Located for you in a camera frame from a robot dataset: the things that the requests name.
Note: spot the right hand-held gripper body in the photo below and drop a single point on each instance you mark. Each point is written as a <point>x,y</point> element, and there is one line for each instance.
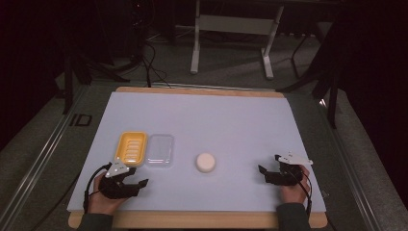
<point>285,177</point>

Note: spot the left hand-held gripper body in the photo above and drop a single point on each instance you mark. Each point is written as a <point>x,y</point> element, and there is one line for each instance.
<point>118,189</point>

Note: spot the person's right hand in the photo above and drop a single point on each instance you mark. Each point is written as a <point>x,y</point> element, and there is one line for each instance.
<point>293,194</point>

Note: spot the person's left hand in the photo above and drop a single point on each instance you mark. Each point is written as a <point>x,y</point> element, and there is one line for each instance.
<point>101,203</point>

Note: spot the yellow soap dish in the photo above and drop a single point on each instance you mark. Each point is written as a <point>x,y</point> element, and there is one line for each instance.
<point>131,149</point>

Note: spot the clear plastic lid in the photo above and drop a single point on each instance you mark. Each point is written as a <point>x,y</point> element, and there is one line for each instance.
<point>160,150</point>

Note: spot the round white soap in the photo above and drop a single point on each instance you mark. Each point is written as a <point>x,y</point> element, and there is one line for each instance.
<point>205,162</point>

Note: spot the white table mat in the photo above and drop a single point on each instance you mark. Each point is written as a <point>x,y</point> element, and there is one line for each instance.
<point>208,122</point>

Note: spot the black stand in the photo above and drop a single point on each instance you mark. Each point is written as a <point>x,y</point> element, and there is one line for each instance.
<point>332,96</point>
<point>69,83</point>

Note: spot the white metal stand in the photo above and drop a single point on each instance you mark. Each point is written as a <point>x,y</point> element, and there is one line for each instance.
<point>237,24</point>

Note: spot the metal floor rail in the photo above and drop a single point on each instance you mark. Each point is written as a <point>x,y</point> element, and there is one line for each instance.
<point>352,173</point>
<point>35,166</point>

